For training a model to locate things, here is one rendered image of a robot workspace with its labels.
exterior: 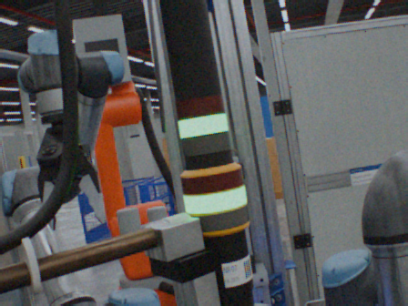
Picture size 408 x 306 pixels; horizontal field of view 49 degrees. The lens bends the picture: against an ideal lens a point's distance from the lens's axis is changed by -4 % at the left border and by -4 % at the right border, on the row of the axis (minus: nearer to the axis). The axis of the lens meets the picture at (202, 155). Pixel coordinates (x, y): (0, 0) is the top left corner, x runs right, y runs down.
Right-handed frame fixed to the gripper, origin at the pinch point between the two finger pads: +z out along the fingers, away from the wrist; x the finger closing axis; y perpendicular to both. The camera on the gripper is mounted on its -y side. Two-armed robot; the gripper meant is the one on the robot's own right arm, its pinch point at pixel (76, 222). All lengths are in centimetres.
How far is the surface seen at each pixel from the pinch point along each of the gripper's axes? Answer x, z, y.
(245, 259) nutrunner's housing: -26, -3, -52
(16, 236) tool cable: -14, -9, -59
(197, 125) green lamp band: -25, -13, -52
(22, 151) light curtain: 195, -25, 490
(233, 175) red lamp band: -26, -9, -52
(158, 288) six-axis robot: 31, 119, 319
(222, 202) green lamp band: -25, -8, -53
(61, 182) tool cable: -16, -11, -57
